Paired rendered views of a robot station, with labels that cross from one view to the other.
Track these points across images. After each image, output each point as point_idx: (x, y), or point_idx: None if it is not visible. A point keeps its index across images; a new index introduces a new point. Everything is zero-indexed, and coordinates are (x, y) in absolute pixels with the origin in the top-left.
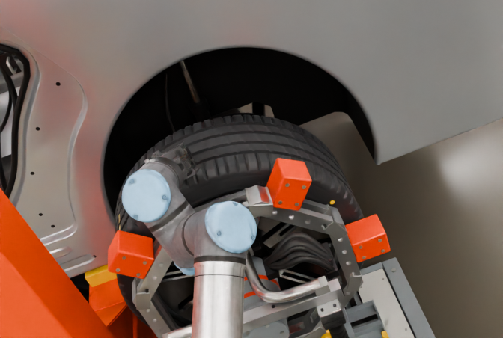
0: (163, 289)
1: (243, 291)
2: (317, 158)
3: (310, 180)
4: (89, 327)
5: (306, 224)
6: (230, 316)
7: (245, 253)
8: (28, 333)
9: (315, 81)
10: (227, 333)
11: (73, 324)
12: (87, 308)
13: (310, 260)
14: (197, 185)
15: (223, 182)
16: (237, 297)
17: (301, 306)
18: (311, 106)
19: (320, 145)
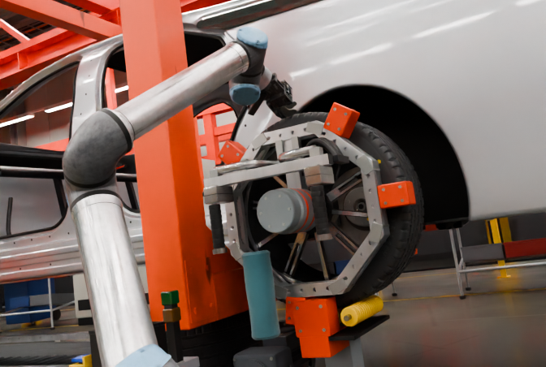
0: (255, 224)
1: (236, 62)
2: (384, 140)
3: (351, 110)
4: (189, 190)
5: (344, 151)
6: (216, 58)
7: (252, 52)
8: (153, 153)
9: (456, 182)
10: (208, 61)
11: (179, 168)
12: (197, 186)
13: (319, 140)
14: (290, 120)
15: (306, 121)
16: (228, 56)
17: (297, 163)
18: (450, 205)
19: (402, 153)
